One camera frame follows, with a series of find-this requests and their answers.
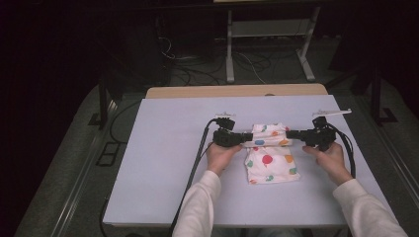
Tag person's left hand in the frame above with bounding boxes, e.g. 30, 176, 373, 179
206, 142, 244, 178

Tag white metal table frame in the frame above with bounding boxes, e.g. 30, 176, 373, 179
225, 6, 322, 84

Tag metal floor rail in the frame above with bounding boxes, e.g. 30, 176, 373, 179
357, 95, 419, 201
50, 98, 121, 237

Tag white floor cable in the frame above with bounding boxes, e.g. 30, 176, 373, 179
236, 50, 267, 85

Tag black looped floor cable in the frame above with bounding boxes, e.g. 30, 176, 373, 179
109, 99, 143, 144

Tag white table board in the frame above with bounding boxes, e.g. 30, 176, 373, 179
102, 94, 400, 229

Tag black metal stand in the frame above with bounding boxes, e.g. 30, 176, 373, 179
329, 63, 398, 126
88, 78, 111, 130

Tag wooden table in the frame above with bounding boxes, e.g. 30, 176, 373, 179
145, 83, 329, 100

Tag white fruit print pants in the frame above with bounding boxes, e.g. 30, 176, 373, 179
243, 122, 301, 186

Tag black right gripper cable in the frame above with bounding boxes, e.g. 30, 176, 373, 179
327, 122, 358, 180

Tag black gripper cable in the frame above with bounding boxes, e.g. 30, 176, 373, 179
327, 122, 358, 180
167, 118, 219, 237

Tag person's right hand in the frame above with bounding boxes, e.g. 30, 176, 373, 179
301, 141, 354, 188

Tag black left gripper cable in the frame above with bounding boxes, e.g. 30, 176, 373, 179
167, 118, 219, 237

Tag bundle of black floor cables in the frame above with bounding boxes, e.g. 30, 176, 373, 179
157, 36, 275, 87

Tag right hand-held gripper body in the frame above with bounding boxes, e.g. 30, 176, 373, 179
299, 109, 353, 153

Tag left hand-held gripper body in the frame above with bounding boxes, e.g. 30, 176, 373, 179
211, 112, 245, 148

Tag black floor frame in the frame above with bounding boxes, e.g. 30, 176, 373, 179
96, 141, 128, 168

